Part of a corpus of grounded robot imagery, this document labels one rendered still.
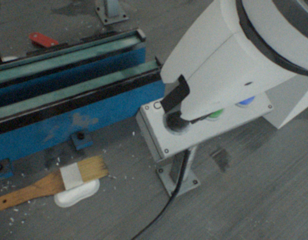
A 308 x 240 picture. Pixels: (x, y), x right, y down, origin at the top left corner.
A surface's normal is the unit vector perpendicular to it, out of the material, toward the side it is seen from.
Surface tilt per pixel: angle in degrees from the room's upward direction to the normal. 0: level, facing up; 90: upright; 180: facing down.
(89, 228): 0
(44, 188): 0
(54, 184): 0
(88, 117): 90
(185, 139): 21
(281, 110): 90
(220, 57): 82
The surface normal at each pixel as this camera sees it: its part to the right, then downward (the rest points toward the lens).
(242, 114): 0.22, -0.27
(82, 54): 0.06, -0.57
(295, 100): -0.78, 0.48
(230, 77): -0.61, 0.61
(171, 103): -0.81, 0.28
